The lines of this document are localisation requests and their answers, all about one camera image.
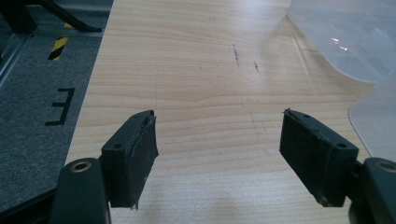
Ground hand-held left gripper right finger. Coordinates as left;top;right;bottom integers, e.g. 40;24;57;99
278;107;361;208

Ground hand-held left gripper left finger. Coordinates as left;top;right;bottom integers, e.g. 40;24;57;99
100;109;160;210

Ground black tape floor marking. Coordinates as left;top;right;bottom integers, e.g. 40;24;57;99
44;87;76;127

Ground clear plastic sheet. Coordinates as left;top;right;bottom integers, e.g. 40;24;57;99
286;0;396;162

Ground yellow black hazard tape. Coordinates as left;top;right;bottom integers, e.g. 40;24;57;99
47;36;69;62

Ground black metal stand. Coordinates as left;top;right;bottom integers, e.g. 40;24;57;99
0;0;103;35

